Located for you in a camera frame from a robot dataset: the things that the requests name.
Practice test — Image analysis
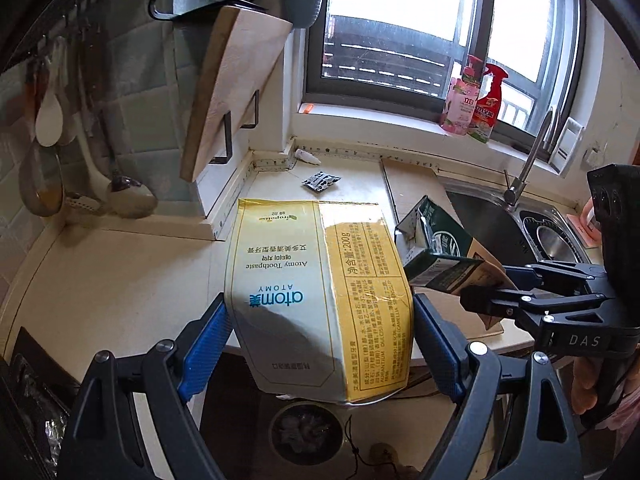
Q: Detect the round trash bin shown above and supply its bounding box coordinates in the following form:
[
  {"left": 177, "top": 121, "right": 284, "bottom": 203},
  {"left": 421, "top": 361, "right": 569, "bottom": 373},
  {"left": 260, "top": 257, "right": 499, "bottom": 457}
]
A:
[{"left": 269, "top": 402, "right": 346, "bottom": 467}]

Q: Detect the grey-blue utensil holder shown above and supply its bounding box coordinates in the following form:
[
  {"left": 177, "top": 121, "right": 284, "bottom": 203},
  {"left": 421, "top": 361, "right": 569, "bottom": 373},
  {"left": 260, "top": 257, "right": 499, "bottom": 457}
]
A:
[{"left": 285, "top": 0, "right": 326, "bottom": 28}]

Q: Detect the yellow toothpaste box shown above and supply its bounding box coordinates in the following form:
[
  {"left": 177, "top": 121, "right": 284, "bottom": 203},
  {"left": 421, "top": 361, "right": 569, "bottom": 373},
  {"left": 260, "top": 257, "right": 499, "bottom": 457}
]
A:
[{"left": 223, "top": 198, "right": 415, "bottom": 406}]

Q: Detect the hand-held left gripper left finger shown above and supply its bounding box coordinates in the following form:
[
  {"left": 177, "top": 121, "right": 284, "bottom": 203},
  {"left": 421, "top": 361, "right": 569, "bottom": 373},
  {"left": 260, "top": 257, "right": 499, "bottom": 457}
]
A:
[{"left": 59, "top": 292, "right": 233, "bottom": 480}]

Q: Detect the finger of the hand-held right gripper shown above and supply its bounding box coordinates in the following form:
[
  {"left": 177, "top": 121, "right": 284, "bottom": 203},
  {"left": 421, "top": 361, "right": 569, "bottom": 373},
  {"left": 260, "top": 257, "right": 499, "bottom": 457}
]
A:
[
  {"left": 459, "top": 282, "right": 608, "bottom": 331},
  {"left": 502, "top": 261, "right": 608, "bottom": 292}
]

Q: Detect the black gas stove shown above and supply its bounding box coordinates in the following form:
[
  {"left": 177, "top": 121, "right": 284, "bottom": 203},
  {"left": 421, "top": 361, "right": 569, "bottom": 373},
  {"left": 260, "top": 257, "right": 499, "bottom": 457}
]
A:
[{"left": 0, "top": 327, "right": 81, "bottom": 480}]

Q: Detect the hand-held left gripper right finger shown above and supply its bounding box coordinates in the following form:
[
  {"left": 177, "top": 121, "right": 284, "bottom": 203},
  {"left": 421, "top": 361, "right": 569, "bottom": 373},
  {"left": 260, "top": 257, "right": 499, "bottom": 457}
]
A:
[{"left": 414, "top": 294, "right": 583, "bottom": 480}]

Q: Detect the cardboard sheet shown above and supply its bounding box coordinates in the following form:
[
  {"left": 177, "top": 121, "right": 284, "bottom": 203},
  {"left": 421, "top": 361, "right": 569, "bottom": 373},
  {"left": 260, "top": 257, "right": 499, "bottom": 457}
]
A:
[{"left": 381, "top": 157, "right": 506, "bottom": 338}]

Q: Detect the black drain basket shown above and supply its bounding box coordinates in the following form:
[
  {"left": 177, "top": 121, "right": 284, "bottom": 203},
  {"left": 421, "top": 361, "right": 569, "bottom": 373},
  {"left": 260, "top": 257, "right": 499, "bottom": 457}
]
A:
[{"left": 519, "top": 210, "right": 588, "bottom": 266}]

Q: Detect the pink soap bottle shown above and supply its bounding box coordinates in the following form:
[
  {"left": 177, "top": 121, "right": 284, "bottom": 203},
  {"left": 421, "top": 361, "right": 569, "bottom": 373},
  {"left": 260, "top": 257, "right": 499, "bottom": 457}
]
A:
[{"left": 440, "top": 55, "right": 485, "bottom": 136}]

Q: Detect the white rice spoon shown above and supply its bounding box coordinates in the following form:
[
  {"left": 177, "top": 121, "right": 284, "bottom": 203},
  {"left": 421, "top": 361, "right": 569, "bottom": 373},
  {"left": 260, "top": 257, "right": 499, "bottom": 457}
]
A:
[{"left": 35, "top": 57, "right": 66, "bottom": 148}]

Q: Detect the person's right hand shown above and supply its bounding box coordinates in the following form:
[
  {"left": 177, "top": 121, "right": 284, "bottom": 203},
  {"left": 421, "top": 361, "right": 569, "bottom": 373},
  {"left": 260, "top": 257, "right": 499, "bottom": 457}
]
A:
[{"left": 571, "top": 352, "right": 601, "bottom": 417}]

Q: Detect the steel bowl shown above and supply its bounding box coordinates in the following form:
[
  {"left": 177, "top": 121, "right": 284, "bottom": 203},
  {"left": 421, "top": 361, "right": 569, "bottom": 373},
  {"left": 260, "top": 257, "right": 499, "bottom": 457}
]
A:
[{"left": 535, "top": 224, "right": 583, "bottom": 263}]

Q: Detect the wooden cutting board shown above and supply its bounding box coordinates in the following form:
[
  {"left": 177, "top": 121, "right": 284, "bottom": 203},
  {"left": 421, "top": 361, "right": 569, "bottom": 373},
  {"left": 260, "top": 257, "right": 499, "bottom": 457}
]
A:
[{"left": 179, "top": 4, "right": 294, "bottom": 183}]

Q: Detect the black cord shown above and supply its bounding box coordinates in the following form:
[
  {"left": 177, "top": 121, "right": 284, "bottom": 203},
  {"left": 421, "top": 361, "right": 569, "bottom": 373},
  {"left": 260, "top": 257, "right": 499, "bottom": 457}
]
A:
[{"left": 345, "top": 415, "right": 381, "bottom": 480}]

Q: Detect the black foil wrapper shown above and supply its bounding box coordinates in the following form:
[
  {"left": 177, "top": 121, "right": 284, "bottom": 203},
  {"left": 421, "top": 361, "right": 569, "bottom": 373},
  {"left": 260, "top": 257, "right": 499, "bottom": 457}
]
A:
[{"left": 301, "top": 171, "right": 342, "bottom": 194}]

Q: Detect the black hook rack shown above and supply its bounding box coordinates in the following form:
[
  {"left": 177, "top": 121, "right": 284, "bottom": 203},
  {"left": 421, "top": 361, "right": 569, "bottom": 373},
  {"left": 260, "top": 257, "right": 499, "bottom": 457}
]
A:
[{"left": 10, "top": 0, "right": 108, "bottom": 68}]

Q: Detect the person's right forearm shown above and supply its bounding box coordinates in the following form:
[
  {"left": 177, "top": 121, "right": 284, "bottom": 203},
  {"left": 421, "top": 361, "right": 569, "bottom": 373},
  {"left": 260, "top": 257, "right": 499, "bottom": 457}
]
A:
[{"left": 612, "top": 390, "right": 640, "bottom": 441}]

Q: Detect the steel faucet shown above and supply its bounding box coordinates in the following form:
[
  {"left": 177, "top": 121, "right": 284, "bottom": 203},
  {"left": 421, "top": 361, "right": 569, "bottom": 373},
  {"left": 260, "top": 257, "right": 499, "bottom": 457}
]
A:
[{"left": 502, "top": 107, "right": 556, "bottom": 211}]

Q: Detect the dark framed window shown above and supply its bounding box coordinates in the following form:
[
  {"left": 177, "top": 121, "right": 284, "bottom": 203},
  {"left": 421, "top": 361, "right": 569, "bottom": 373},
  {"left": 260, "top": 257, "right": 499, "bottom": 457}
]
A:
[{"left": 302, "top": 0, "right": 586, "bottom": 148}]

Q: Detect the white wall socket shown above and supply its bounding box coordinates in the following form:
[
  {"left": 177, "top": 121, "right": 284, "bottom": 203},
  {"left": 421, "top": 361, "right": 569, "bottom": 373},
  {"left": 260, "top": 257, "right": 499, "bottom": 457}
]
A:
[{"left": 547, "top": 116, "right": 585, "bottom": 177}]

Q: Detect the steel sink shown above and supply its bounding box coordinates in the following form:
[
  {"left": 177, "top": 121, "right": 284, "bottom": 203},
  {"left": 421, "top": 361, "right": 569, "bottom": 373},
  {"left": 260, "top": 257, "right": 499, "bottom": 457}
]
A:
[{"left": 442, "top": 180, "right": 606, "bottom": 271}]

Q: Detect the white slotted spatula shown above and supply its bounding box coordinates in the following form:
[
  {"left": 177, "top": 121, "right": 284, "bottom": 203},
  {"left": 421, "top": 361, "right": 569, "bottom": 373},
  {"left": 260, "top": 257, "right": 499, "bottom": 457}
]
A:
[{"left": 65, "top": 55, "right": 106, "bottom": 213}]

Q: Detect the red spray bottle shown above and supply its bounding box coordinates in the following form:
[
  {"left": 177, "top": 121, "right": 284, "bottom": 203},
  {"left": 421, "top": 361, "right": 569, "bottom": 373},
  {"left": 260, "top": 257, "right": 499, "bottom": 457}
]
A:
[{"left": 469, "top": 63, "right": 509, "bottom": 143}]

